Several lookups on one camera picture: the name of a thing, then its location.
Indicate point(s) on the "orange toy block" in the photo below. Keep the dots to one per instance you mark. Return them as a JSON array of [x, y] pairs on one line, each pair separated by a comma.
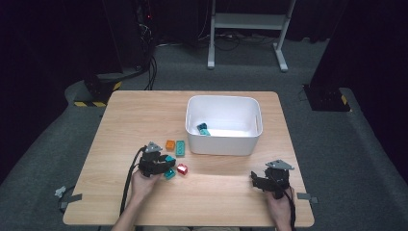
[[170, 145]]

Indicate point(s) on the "red toy block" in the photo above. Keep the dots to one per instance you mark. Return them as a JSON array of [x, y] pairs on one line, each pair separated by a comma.
[[182, 169]]

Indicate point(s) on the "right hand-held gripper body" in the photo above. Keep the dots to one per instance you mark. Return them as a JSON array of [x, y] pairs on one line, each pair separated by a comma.
[[277, 179]]

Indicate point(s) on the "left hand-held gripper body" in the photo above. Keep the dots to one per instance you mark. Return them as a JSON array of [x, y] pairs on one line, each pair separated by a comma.
[[150, 163]]

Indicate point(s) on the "blue toy block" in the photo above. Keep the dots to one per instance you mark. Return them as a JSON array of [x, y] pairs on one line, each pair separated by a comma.
[[203, 129]]

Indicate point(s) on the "person's right hand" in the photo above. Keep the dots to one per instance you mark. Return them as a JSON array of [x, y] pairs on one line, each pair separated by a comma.
[[279, 210]]

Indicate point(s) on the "black equipment rack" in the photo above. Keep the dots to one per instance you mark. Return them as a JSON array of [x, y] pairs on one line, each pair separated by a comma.
[[128, 32]]

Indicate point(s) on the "person's left hand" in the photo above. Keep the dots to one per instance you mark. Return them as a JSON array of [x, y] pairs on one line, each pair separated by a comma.
[[144, 186]]

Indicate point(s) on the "white metal stand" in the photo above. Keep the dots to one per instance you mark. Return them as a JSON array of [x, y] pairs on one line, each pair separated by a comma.
[[247, 20]]

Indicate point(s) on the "white plastic bin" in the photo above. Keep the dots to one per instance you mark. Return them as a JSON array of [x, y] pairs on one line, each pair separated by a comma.
[[224, 144]]

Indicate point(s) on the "grey tape strip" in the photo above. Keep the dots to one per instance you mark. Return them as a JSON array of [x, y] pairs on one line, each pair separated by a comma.
[[70, 199], [307, 197]]

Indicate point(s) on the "black striped stand base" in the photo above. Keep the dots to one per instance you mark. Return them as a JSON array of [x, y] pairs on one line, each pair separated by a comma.
[[324, 97], [96, 89]]

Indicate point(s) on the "teal flat toy plate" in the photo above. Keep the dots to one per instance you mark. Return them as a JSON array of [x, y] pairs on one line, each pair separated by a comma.
[[180, 148]]

